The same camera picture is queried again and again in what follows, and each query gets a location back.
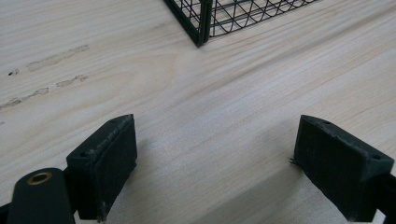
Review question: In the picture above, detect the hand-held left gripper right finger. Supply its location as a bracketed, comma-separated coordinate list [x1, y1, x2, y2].
[289, 114, 395, 223]

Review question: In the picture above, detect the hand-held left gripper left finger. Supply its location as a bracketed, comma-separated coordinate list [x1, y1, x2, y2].
[65, 113, 138, 223]

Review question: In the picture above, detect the black wire mesh basket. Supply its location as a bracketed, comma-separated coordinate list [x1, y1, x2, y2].
[163, 0, 318, 49]

